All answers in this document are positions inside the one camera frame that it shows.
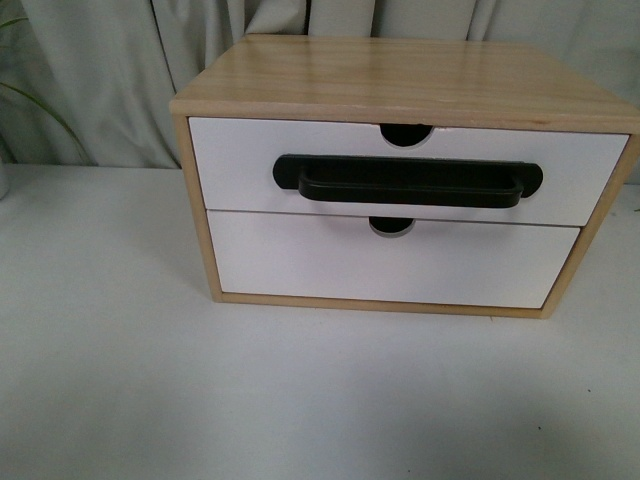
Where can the black drawer handle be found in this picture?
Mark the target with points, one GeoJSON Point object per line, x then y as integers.
{"type": "Point", "coordinates": [408, 181]}

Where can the white drawer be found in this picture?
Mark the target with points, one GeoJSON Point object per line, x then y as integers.
{"type": "Point", "coordinates": [235, 159]}
{"type": "Point", "coordinates": [471, 264]}

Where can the light wooden drawer cabinet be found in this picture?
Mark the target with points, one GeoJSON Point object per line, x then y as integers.
{"type": "Point", "coordinates": [406, 87]}

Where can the grey fabric curtain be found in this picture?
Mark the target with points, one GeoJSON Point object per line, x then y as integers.
{"type": "Point", "coordinates": [109, 68]}

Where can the green plant leaves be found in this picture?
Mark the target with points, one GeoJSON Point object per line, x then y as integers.
{"type": "Point", "coordinates": [55, 116]}

